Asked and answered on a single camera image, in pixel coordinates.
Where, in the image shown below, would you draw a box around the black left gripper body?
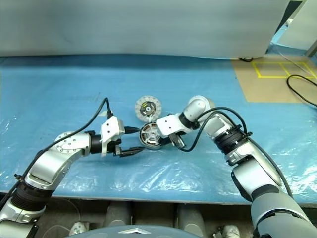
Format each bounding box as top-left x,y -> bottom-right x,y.
107,137 -> 124,158

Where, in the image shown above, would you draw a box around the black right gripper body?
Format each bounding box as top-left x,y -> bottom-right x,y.
169,132 -> 186,150

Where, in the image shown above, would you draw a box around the silver spoked rotor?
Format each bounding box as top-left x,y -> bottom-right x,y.
142,128 -> 161,147

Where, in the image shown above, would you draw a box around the silver motor housing copper coils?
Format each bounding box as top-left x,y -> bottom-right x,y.
140,123 -> 165,150

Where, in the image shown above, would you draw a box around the silver motor lid circuit board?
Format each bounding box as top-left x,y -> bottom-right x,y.
134,95 -> 163,122

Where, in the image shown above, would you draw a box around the grey rounded shape under table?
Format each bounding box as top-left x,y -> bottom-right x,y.
106,202 -> 132,228
177,204 -> 206,234

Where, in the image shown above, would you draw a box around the grey robot torso silver logo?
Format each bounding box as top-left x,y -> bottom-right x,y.
64,224 -> 253,238

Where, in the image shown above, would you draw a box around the white object under table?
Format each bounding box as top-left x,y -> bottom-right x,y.
214,224 -> 240,238
69,221 -> 90,236

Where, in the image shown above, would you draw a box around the brown floor mat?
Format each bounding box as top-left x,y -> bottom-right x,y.
231,56 -> 317,104

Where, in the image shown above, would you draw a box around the large white backdrop panel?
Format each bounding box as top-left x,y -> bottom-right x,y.
0,0 -> 290,60

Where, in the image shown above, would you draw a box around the white side board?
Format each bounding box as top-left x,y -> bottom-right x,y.
281,18 -> 317,57

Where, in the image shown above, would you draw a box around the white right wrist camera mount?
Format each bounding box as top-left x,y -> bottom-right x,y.
156,114 -> 190,138

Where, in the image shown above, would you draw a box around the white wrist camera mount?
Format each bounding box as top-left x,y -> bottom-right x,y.
156,114 -> 190,138
100,116 -> 125,157

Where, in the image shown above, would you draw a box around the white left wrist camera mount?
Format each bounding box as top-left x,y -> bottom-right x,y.
100,116 -> 125,157

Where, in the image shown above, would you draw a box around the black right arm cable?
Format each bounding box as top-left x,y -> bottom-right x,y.
177,106 -> 295,199

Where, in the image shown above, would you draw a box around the black floor cable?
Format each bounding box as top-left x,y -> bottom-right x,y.
287,74 -> 317,108

